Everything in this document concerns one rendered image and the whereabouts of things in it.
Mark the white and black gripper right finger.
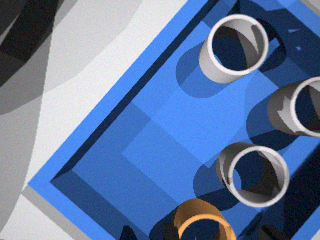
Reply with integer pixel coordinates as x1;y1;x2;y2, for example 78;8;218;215
258;225;290;240

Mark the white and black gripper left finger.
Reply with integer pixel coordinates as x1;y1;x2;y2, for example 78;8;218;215
163;224;180;240

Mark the bronze bushing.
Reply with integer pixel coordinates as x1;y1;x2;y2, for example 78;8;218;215
172;198;236;240

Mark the grey metal bushing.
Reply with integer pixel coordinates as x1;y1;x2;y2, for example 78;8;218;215
267;76;320;137
199;14;269;83
216;142;289;208

